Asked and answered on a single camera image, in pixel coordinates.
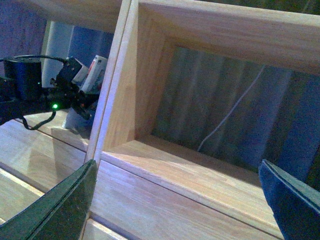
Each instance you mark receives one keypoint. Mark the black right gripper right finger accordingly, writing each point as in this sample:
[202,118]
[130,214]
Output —
[295,205]

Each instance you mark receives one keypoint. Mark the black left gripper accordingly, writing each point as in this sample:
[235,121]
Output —
[66,93]

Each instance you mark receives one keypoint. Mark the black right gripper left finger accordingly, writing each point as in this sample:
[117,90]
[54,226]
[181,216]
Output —
[60,214]

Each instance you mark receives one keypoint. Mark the grey vertical pillar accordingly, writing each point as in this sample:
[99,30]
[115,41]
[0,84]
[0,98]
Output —
[56,43]

